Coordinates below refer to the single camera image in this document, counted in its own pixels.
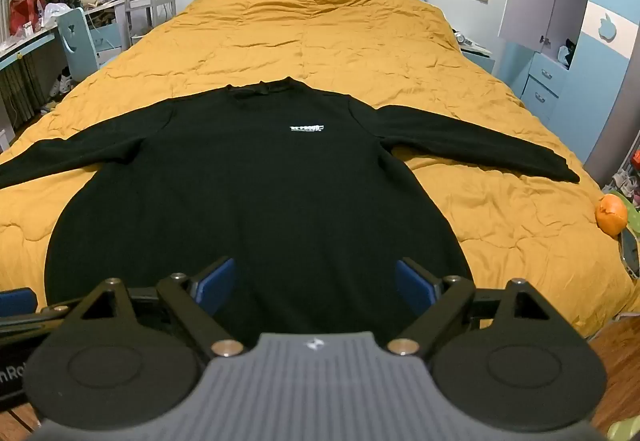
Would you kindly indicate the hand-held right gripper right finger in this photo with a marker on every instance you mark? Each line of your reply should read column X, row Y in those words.
column 415, row 285

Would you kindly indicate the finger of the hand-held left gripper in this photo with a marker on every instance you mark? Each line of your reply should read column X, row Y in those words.
column 17, row 303

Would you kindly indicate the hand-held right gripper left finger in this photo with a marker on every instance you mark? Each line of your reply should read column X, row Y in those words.
column 216, row 283

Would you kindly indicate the black long-sleeve sweater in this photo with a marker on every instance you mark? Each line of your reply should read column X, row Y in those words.
column 250, row 171

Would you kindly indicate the green striped curtain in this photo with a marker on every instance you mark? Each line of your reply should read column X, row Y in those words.
column 22, row 91

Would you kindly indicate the white shoes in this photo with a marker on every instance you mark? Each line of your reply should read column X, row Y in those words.
column 61, row 83

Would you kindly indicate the white shelf with jars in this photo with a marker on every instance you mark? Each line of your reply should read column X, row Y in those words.
column 627, row 181

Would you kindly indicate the blue nightstand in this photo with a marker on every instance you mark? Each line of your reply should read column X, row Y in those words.
column 477, row 56

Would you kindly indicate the white desk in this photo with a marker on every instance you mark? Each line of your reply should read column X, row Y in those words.
column 25, row 46

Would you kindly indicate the yellow quilt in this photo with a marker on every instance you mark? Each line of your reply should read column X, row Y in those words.
column 310, row 36

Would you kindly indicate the blue chair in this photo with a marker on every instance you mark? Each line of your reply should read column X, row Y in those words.
column 80, row 38

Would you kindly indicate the grey trolley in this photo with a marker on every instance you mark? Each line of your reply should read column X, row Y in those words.
column 150, row 11

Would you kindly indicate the blue and white wardrobe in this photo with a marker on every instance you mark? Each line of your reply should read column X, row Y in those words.
column 610, row 81

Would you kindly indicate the red bag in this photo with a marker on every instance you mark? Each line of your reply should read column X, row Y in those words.
column 25, row 13

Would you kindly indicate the white plastic bag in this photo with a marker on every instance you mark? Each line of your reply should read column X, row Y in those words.
column 56, row 13

